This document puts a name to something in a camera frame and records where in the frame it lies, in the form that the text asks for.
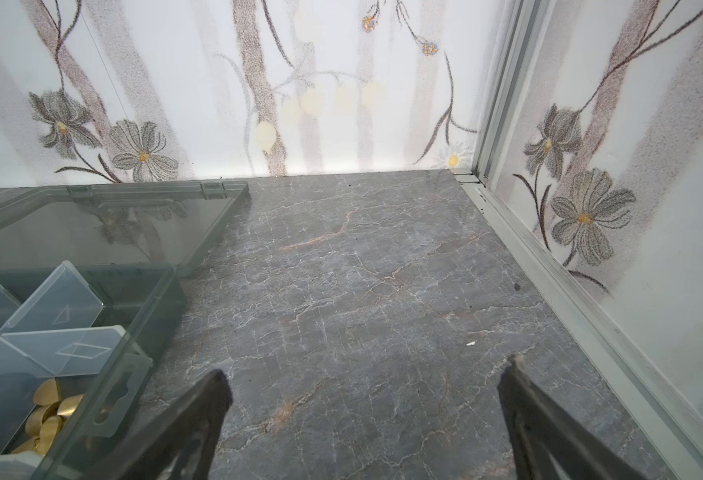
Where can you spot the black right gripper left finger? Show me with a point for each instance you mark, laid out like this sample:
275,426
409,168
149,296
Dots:
182,440

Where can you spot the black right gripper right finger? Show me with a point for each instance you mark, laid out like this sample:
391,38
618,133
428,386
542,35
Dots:
547,442

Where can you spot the green plastic organizer box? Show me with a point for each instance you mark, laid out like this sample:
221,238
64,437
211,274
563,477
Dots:
91,295

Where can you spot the brass wing nut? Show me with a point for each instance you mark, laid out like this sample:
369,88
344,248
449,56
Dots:
46,422

